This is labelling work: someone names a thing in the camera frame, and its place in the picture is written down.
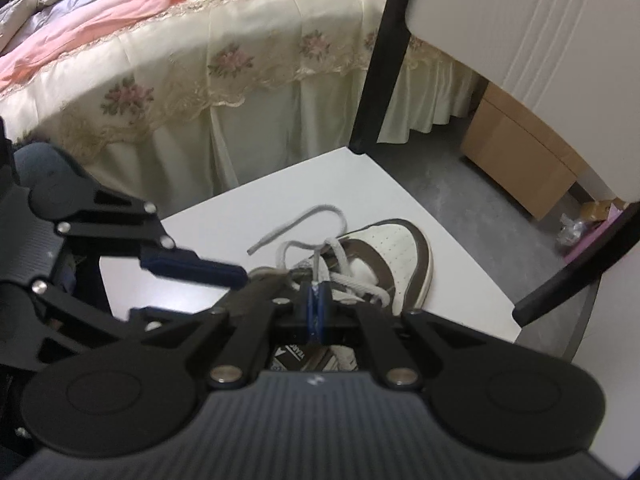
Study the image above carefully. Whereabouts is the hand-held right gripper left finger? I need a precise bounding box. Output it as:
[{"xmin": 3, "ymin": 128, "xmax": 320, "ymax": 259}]
[{"xmin": 141, "ymin": 282, "xmax": 317, "ymax": 390}]

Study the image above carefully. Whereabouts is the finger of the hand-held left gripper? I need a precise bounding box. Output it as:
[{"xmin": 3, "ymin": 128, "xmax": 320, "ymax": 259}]
[
  {"xmin": 29, "ymin": 269, "xmax": 297, "ymax": 369},
  {"xmin": 29, "ymin": 184, "xmax": 249, "ymax": 292}
]

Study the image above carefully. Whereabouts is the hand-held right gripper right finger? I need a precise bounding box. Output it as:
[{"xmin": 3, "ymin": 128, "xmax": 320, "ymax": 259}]
[{"xmin": 316, "ymin": 282, "xmax": 489, "ymax": 390}]

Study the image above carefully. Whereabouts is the white shoelace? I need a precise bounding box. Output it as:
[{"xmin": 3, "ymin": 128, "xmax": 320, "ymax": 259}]
[{"xmin": 247, "ymin": 205, "xmax": 394, "ymax": 312}]

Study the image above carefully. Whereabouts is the brown and white sneaker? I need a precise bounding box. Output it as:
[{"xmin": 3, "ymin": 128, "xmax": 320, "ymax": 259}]
[{"xmin": 247, "ymin": 218, "xmax": 433, "ymax": 372}]

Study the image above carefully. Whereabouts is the bed with lace bedspread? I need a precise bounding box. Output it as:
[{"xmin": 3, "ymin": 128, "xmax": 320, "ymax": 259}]
[{"xmin": 0, "ymin": 0, "xmax": 486, "ymax": 211}]

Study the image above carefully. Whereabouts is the grey cloth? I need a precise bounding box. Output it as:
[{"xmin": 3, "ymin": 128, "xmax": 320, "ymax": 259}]
[{"xmin": 0, "ymin": 0, "xmax": 126, "ymax": 56}]

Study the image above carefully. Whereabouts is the wooden nightstand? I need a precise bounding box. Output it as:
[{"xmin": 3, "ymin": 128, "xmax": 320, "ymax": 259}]
[{"xmin": 460, "ymin": 82, "xmax": 592, "ymax": 221}]

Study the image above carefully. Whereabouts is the clear plastic bag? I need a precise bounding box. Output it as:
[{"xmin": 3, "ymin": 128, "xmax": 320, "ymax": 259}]
[{"xmin": 556, "ymin": 214, "xmax": 587, "ymax": 252}]

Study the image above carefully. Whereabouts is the pink cardboard box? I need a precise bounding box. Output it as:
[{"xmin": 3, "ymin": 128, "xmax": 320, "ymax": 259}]
[{"xmin": 565, "ymin": 210, "xmax": 626, "ymax": 262}]

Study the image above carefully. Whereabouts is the brown cardboard box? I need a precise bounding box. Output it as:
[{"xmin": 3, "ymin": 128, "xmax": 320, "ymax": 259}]
[{"xmin": 580, "ymin": 199, "xmax": 626, "ymax": 223}]

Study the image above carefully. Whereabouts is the white wardrobe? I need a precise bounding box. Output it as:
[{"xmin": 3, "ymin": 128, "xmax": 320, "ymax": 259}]
[{"xmin": 572, "ymin": 245, "xmax": 640, "ymax": 468}]

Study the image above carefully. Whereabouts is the cream chair with black frame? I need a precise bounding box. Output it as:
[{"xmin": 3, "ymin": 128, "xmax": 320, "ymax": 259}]
[{"xmin": 100, "ymin": 0, "xmax": 640, "ymax": 346}]

